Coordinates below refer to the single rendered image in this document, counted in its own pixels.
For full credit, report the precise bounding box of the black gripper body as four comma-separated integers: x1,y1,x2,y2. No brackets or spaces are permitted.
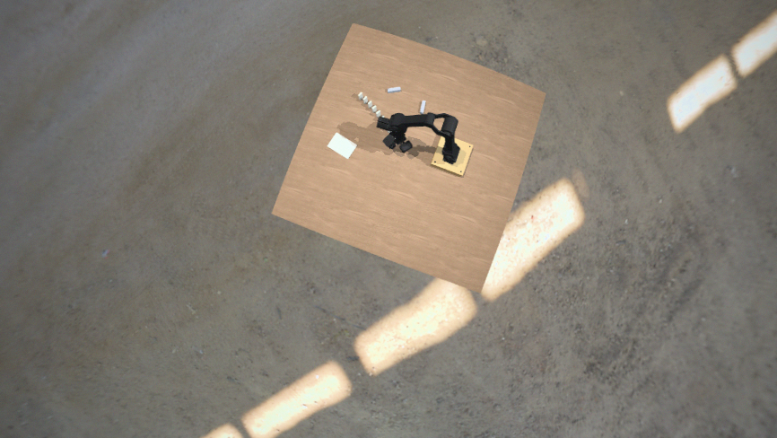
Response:
391,131,413,153

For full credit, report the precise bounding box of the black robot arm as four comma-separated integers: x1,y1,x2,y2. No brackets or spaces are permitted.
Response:
376,113,461,164

